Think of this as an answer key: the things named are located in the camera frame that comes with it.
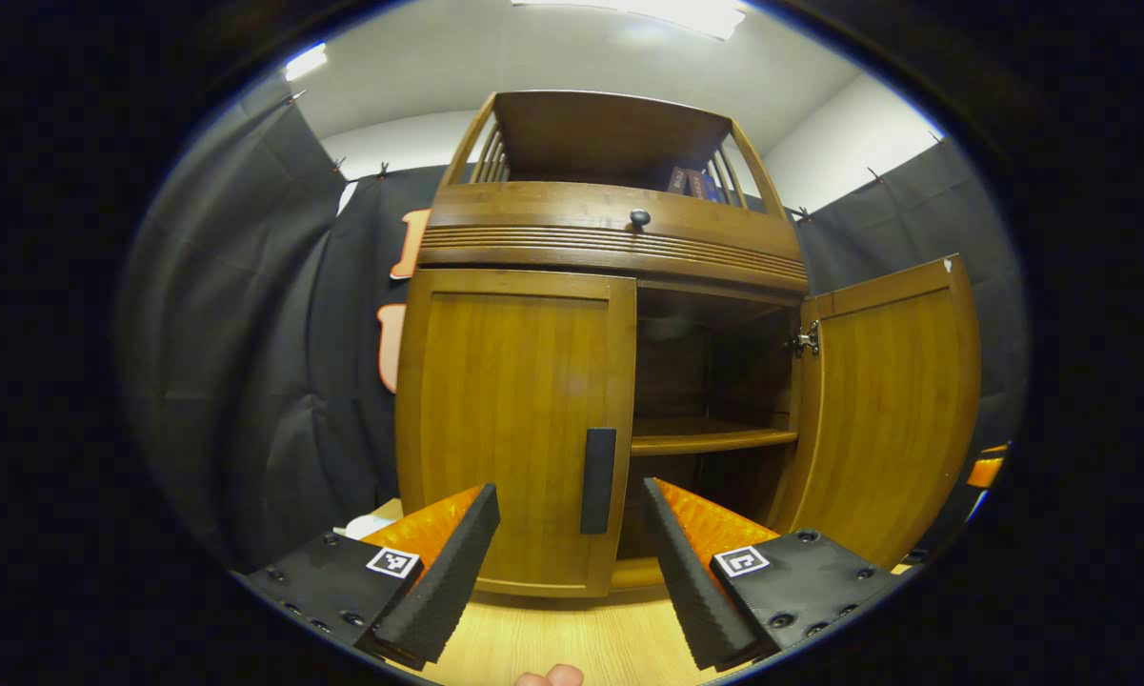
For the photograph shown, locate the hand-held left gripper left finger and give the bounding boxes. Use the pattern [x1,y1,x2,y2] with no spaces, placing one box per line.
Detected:
[238,483,501,673]

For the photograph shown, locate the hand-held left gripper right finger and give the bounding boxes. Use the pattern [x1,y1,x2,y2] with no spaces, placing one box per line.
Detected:
[640,478,906,673]

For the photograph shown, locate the wooden shoe cabinet door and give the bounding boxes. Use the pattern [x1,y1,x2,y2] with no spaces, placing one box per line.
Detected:
[395,267,639,599]
[772,253,982,571]

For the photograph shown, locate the wooden double-door shoe cabinet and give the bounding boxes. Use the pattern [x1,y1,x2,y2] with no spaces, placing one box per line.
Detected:
[417,91,811,594]

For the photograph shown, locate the white object on table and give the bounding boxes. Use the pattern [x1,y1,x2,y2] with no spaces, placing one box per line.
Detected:
[333,514,396,541]

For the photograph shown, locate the black backdrop cloth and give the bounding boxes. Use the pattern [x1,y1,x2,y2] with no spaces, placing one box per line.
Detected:
[119,76,1028,573]

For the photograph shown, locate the wooden drawer with dark knob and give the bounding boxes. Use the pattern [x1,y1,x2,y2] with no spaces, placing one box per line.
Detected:
[417,181,811,294]

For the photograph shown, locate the small ceiling light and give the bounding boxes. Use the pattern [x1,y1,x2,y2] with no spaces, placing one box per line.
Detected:
[284,43,329,82]

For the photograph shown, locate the large ceiling light panel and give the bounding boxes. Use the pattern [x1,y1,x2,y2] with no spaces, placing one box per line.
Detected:
[512,0,749,41]

